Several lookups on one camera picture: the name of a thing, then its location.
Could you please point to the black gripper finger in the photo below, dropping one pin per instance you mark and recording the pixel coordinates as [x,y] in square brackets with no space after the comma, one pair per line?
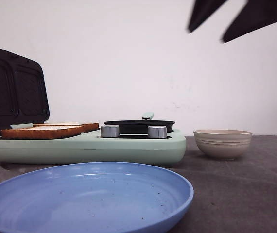
[255,15]
[201,11]

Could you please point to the white bread slice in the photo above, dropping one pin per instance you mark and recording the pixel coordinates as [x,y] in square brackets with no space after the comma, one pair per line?
[33,133]
[63,126]

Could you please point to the mint breakfast maker lid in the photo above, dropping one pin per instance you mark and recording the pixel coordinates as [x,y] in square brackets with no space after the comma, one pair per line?
[23,96]

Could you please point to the mint green breakfast maker base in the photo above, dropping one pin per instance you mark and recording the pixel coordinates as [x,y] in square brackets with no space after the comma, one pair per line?
[91,147]

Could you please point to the right silver control knob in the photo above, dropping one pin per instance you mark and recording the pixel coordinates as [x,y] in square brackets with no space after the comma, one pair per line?
[157,132]

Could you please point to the silver control knob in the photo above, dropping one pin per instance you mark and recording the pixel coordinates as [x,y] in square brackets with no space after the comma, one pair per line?
[110,131]
[157,132]

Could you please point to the cream ribbed bowl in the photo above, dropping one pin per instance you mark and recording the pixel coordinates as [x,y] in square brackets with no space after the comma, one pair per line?
[223,144]

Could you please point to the left silver control knob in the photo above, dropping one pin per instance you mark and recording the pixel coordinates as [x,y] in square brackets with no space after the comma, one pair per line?
[110,131]

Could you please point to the blue round plate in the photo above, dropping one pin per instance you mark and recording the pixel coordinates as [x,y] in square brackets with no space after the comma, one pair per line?
[99,197]

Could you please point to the black frying pan green handle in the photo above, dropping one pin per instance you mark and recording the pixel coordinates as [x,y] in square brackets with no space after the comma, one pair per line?
[140,126]

